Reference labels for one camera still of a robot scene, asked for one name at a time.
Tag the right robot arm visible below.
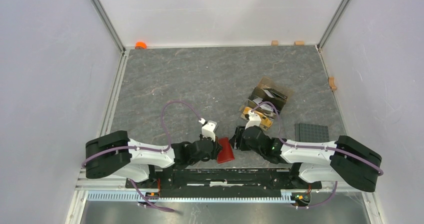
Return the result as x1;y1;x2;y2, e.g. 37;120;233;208
229;126;384;193

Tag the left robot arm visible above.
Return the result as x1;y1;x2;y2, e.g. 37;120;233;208
82;130;223;188

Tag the gold card stack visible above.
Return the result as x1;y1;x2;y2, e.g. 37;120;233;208
241;106;273;131

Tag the white card stack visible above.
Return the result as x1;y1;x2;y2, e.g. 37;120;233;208
252;98;278;113

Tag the tiered acrylic card stand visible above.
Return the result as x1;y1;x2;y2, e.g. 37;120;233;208
239;76;294;131

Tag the black top card stack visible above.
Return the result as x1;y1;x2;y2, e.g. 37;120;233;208
262;88;288;101

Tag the grey studded baseplate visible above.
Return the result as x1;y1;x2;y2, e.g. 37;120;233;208
294;123;330;143

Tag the small wooden block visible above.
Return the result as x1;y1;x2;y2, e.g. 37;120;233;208
294;40;305;46
271;40;279;46

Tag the curved wooden piece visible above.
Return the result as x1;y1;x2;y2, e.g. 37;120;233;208
328;76;338;92

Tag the orange round cap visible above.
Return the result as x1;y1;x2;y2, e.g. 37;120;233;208
134;41;147;49

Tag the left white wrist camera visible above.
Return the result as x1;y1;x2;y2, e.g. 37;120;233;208
198;118;218;142

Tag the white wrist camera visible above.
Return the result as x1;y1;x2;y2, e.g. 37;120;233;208
245;111;262;129
198;118;218;142

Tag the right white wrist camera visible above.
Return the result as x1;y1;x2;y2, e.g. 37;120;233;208
245;111;262;129

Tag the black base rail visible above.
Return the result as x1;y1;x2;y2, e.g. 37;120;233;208
135;167;322;198

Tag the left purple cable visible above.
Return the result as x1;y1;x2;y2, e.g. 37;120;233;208
81;100;205;213

